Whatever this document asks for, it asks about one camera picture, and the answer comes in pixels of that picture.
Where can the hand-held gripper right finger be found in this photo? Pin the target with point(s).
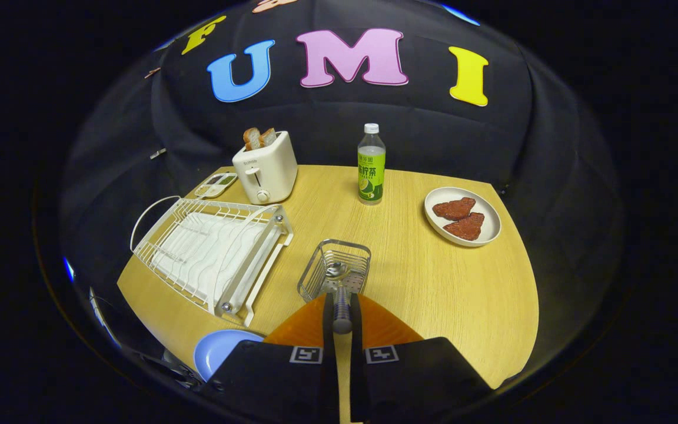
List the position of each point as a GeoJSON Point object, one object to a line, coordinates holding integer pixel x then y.
{"type": "Point", "coordinates": [355, 347]}

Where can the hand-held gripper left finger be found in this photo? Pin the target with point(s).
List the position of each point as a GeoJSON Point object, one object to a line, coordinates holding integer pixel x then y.
{"type": "Point", "coordinates": [328, 321]}

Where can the metal spoon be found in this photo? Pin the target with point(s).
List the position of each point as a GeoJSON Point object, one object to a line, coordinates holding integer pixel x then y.
{"type": "Point", "coordinates": [342, 309]}

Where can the blue plate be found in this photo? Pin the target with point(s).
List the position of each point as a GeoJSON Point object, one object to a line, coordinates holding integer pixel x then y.
{"type": "Point", "coordinates": [218, 350]}

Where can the white round dish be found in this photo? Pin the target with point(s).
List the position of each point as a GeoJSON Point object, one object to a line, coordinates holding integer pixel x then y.
{"type": "Point", "coordinates": [489, 229]}

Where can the green label drink bottle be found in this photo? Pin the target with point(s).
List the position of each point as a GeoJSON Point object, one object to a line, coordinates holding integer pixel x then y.
{"type": "Point", "coordinates": [371, 176]}

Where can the white toaster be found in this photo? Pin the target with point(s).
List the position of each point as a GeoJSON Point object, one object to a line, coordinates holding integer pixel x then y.
{"type": "Point", "coordinates": [271, 171]}

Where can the red meat slice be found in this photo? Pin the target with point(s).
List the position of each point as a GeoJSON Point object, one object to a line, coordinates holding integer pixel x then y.
{"type": "Point", "coordinates": [465, 227]}
{"type": "Point", "coordinates": [454, 208]}

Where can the white divided seasoning tray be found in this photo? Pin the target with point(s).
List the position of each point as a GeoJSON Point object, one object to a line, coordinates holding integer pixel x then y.
{"type": "Point", "coordinates": [215, 185]}

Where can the toasted bread slice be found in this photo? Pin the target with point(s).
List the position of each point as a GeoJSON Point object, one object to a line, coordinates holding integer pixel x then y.
{"type": "Point", "coordinates": [252, 139]}
{"type": "Point", "coordinates": [269, 136]}

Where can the silver cloth clip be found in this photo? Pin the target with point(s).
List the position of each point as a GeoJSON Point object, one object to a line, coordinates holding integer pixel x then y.
{"type": "Point", "coordinates": [158, 153]}

